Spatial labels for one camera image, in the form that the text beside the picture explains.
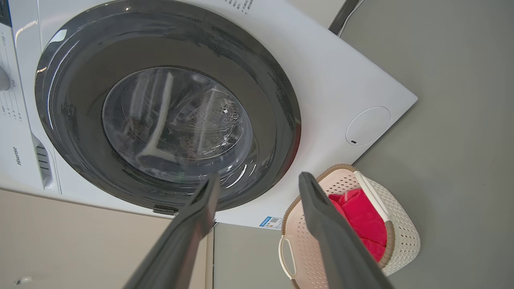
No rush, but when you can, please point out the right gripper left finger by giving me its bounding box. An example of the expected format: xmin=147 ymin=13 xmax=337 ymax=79
xmin=122 ymin=173 xmax=221 ymax=289

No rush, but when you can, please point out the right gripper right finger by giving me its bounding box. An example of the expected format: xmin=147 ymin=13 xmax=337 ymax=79
xmin=298 ymin=172 xmax=396 ymax=289

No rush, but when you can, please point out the beige perforated laundry basket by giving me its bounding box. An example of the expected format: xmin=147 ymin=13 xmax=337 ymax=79
xmin=278 ymin=164 xmax=421 ymax=289

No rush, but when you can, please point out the red garment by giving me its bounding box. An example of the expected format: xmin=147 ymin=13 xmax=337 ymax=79
xmin=328 ymin=189 xmax=388 ymax=262

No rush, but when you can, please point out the blue energy label sticker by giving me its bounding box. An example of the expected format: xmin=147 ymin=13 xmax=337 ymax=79
xmin=259 ymin=216 xmax=283 ymax=230

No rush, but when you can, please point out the round white filter cover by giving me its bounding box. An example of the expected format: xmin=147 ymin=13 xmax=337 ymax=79
xmin=345 ymin=106 xmax=391 ymax=147

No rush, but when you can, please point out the white front-load washing machine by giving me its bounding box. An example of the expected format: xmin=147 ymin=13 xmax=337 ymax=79
xmin=0 ymin=0 xmax=419 ymax=230

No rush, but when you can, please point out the round dark glass washer door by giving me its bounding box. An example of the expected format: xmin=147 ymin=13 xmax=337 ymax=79
xmin=34 ymin=0 xmax=302 ymax=212

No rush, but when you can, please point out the white detergent drawer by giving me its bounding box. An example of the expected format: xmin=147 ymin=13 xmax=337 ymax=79
xmin=0 ymin=128 xmax=61 ymax=196

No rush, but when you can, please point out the printed text warning label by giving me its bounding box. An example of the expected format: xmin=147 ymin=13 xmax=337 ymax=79
xmin=224 ymin=0 xmax=255 ymax=15

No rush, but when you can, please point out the white power cable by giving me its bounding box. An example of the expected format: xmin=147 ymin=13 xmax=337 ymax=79
xmin=337 ymin=0 xmax=365 ymax=37

